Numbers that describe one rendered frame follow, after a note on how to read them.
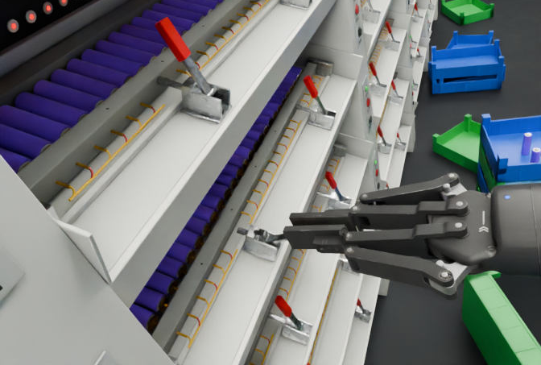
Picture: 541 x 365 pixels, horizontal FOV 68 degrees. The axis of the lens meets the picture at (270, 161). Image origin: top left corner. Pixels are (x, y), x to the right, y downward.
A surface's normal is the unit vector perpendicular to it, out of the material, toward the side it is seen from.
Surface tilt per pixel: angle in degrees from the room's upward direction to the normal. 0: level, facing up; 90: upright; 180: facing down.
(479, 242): 10
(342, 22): 90
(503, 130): 90
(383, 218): 91
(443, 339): 0
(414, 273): 92
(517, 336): 0
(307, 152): 20
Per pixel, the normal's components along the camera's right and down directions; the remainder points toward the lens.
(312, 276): 0.07, -0.71
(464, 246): -0.40, -0.76
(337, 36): -0.36, 0.64
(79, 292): 0.90, 0.04
